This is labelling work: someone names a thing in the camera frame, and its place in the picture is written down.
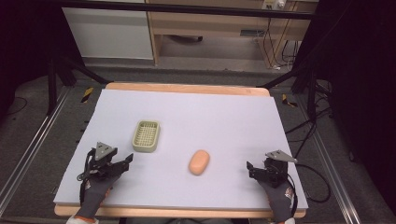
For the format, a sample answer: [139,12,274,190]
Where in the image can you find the light wooden desk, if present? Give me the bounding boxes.
[145,0,319,68]

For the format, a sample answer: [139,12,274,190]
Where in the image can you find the white foam mat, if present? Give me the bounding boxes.
[52,89,309,211]

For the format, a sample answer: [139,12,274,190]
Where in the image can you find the black metal stand leg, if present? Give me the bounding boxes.
[46,54,110,117]
[256,61,319,120]

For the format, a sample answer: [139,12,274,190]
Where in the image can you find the black metal frame bar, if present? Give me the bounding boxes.
[46,0,316,21]

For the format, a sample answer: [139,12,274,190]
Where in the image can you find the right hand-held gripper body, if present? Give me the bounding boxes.
[259,149,299,189]

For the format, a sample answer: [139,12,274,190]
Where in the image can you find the orange soap bar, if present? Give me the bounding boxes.
[188,149,211,176]

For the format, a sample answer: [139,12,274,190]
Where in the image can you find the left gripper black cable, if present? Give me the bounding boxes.
[77,148,95,207]

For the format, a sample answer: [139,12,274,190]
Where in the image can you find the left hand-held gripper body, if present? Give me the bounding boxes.
[84,142,120,182]

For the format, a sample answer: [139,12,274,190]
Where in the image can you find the black floor cable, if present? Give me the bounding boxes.
[284,77,334,161]

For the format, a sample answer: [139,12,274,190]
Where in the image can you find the person's left hand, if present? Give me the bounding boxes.
[74,174,121,220]

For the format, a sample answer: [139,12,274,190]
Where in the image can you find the aluminium floor rail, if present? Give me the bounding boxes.
[0,85,73,217]
[295,92,359,224]

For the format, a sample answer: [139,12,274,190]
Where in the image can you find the white power strip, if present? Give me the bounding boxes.
[262,0,287,10]

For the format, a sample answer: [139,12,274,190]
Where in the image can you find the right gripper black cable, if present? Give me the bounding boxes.
[286,162,332,218]

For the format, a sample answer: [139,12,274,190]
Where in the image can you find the hanging desk cables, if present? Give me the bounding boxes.
[262,18,301,71]

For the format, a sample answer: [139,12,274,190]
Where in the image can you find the yellow black floor tape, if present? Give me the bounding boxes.
[281,93,299,109]
[80,86,94,104]

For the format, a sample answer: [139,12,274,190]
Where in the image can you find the wooden table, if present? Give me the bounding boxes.
[53,81,308,219]

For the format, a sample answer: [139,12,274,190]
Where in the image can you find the pale green soap dish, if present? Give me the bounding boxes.
[132,119,162,154]

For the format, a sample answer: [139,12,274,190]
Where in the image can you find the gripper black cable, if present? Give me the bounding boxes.
[77,148,95,207]
[286,162,332,218]

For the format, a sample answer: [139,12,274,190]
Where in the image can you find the person's right hand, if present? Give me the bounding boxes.
[257,178,295,224]

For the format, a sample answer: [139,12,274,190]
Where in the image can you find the white cabinet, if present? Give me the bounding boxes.
[61,7,155,61]

